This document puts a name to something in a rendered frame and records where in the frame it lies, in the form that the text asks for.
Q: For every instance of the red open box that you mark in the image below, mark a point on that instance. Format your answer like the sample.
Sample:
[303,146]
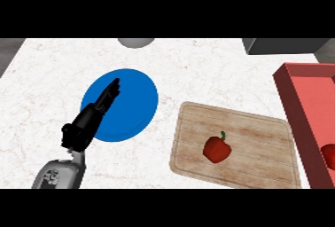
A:
[312,118]

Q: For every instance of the red tomato with green stem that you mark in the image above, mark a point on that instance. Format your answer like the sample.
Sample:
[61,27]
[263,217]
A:
[217,149]

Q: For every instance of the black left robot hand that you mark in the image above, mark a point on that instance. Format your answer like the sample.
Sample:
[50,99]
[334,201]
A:
[86,121]

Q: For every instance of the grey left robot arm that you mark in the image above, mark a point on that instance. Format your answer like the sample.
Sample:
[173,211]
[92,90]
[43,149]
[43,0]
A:
[61,174]

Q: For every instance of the dark grey block appliance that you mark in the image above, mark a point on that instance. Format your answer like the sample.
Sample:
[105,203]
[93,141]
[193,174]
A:
[283,45]

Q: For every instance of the grey round object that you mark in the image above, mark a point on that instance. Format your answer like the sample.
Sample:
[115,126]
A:
[136,43]

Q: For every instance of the blue round plate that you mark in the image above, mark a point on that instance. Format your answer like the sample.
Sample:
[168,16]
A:
[130,103]

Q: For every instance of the wooden cutting board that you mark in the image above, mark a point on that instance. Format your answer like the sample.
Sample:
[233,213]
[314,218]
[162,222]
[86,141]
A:
[253,147]

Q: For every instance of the red round fruit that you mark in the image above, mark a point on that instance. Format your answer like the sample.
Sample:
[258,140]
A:
[329,156]

